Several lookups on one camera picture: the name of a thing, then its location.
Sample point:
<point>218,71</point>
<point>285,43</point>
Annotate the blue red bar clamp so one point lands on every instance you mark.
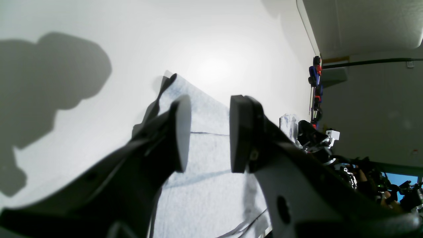
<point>315,72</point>
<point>315,109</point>

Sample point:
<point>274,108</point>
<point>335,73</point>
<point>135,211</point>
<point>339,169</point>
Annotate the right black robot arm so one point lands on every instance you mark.
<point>362,175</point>

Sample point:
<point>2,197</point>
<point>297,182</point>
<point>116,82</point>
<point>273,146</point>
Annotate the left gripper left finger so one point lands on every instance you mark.
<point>115,198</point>

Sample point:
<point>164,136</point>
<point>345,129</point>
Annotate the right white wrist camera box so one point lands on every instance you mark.
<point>335,135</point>

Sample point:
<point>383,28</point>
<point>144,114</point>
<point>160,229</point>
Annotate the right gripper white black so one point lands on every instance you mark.
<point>311,140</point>

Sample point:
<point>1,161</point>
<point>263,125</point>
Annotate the grey T-shirt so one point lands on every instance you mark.
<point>207,200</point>

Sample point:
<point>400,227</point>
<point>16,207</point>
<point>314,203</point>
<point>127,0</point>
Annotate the top blue red bar clamp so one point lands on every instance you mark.
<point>315,72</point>

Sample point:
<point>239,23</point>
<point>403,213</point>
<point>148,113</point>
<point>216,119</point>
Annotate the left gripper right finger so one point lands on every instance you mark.
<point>304,198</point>

